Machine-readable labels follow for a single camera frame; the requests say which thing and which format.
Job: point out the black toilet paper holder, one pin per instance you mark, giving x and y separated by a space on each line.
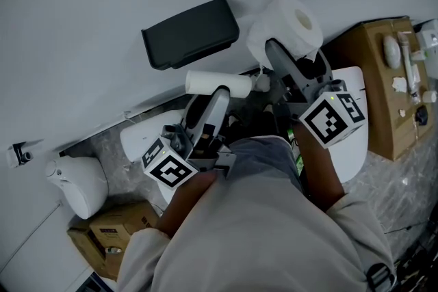
191 34

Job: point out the white framed dark panel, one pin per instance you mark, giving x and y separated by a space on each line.
96 283

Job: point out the small white cylinder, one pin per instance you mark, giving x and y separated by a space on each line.
429 96

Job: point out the person's right forearm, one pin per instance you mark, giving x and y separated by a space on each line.
318 178

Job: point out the small white tissue scrap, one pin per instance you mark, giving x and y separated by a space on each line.
402 113

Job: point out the person's grey sweatshirt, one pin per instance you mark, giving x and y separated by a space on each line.
256 232

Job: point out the torn brown cardboard box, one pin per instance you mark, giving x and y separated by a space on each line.
102 229

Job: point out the white round-tank toilet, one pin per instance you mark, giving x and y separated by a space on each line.
143 140

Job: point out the white plastic drain pipe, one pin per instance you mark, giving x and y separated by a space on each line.
407 65

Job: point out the person's left black shoe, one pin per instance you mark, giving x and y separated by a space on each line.
237 124

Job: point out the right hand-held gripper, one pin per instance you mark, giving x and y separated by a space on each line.
332 123

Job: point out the small black device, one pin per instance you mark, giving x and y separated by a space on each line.
422 116

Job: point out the white rectangular-lid toilet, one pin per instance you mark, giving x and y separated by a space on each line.
356 154

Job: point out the person's right black shoe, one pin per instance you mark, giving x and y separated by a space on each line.
272 119

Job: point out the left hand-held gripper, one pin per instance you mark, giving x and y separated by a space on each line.
171 167

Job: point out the white ceramic urinal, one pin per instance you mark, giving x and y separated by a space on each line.
82 188

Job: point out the crumpled white tissue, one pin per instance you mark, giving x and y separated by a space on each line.
399 85

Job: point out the white oval pouch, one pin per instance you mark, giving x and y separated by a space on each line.
392 52

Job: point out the white toilet paper roll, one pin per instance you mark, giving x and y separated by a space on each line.
284 20

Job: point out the large brown cardboard box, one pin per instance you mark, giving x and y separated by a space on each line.
376 119

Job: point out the person's black shoe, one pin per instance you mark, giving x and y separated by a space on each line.
237 124
272 119

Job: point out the white tube with green cap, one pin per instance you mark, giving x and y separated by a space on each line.
419 55

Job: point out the person's left forearm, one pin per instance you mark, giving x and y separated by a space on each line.
184 201

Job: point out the small silver metal fitting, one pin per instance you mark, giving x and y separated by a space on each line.
113 250

